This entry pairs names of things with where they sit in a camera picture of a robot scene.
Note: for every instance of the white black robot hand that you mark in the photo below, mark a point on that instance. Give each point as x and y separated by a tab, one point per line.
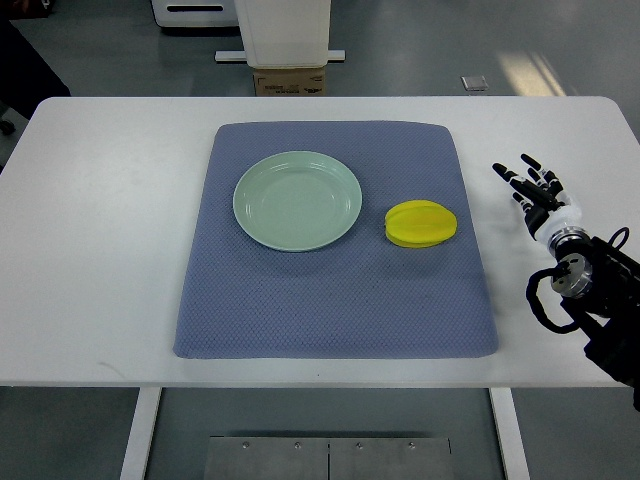
547	208

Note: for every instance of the yellow starfruit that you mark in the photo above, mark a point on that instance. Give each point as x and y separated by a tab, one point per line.
419	224

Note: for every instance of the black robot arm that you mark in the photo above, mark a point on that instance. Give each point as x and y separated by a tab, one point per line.
599	289

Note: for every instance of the small grey floor plate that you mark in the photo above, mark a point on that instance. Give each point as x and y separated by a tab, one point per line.
474	83

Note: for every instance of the light green plate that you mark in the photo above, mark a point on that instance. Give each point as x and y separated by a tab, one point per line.
297	201

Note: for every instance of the right white table leg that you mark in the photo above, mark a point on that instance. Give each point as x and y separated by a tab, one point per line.
508	432

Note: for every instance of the white table leg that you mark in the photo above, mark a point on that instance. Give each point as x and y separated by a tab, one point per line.
508	432
141	434

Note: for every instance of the cardboard box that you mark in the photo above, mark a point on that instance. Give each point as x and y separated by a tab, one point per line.
290	82

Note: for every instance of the white column stand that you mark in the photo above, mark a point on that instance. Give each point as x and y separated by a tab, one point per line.
283	34

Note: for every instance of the white machine base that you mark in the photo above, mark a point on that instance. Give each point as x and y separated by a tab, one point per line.
194	13

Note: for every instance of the left white table leg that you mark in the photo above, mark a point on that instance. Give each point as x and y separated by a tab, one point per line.
141	434

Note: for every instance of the metal base plate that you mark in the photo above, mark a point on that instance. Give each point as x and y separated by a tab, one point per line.
329	458

